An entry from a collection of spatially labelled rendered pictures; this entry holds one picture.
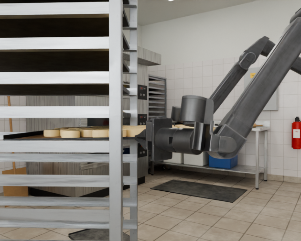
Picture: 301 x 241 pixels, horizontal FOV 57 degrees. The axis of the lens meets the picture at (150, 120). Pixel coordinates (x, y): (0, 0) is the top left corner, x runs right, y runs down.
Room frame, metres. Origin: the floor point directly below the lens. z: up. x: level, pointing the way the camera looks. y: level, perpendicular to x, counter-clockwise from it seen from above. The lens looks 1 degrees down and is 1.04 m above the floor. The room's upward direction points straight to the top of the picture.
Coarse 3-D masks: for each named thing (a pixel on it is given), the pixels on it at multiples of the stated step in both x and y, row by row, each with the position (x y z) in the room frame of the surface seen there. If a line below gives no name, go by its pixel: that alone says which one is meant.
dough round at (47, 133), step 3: (57, 129) 0.87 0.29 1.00; (45, 132) 0.83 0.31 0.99; (48, 132) 0.82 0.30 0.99; (51, 132) 0.82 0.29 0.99; (54, 132) 0.83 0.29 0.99; (57, 132) 0.83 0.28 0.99; (45, 135) 0.83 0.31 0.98; (48, 135) 0.82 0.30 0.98; (51, 135) 0.82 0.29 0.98; (54, 135) 0.83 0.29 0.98; (57, 135) 0.83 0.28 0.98
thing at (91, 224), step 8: (0, 224) 1.16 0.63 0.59; (8, 224) 1.16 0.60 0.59; (16, 224) 1.16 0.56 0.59; (24, 224) 1.16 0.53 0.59; (32, 224) 1.16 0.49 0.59; (40, 224) 1.15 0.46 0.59; (48, 224) 1.15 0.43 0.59; (56, 224) 1.15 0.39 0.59; (64, 224) 1.15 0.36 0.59; (72, 224) 1.15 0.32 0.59; (80, 224) 1.15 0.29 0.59; (88, 224) 1.15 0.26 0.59; (96, 224) 1.15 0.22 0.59; (104, 224) 1.14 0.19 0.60; (128, 224) 1.14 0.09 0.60; (136, 224) 1.14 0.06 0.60
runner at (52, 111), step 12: (0, 108) 0.73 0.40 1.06; (12, 108) 0.73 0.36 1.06; (24, 108) 0.73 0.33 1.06; (36, 108) 0.73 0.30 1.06; (48, 108) 0.73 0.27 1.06; (60, 108) 0.73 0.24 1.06; (72, 108) 0.73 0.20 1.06; (84, 108) 0.73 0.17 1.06; (96, 108) 0.72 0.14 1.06; (108, 108) 0.72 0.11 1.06
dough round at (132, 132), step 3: (126, 129) 0.78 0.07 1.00; (129, 129) 0.77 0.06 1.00; (132, 129) 0.77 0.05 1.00; (135, 129) 0.76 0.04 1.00; (138, 129) 0.76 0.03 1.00; (141, 129) 0.77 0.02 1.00; (129, 132) 0.76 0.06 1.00; (132, 132) 0.75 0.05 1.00; (135, 132) 0.75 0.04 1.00; (138, 132) 0.76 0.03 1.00; (129, 135) 0.76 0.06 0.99; (132, 135) 0.75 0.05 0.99
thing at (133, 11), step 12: (132, 12) 1.14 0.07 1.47; (132, 36) 1.14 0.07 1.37; (132, 60) 1.14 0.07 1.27; (132, 84) 1.14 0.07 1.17; (132, 96) 1.14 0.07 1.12; (132, 108) 1.14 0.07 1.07; (132, 120) 1.14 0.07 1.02; (132, 144) 1.14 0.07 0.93; (132, 168) 1.14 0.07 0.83; (132, 192) 1.14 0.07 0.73; (132, 216) 1.14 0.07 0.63; (132, 240) 1.14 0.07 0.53
